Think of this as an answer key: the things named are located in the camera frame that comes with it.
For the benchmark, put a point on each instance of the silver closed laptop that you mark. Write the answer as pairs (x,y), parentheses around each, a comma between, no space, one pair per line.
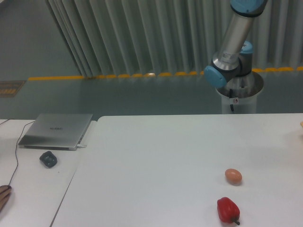
(56,131)

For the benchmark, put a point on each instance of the person's hand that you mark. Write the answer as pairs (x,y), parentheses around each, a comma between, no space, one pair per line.
(4,196)

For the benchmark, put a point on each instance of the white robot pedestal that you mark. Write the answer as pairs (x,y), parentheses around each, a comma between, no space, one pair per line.
(240,94)

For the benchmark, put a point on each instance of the brown egg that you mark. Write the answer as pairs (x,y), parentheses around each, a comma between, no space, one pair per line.
(233,176)

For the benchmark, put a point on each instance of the grey pleated curtain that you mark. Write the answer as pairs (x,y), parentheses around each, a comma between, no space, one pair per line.
(171,37)

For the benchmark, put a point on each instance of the red bell pepper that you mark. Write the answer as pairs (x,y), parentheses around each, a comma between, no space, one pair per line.
(228,211)

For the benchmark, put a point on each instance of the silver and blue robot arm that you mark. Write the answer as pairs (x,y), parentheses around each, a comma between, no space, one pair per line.
(226,63)

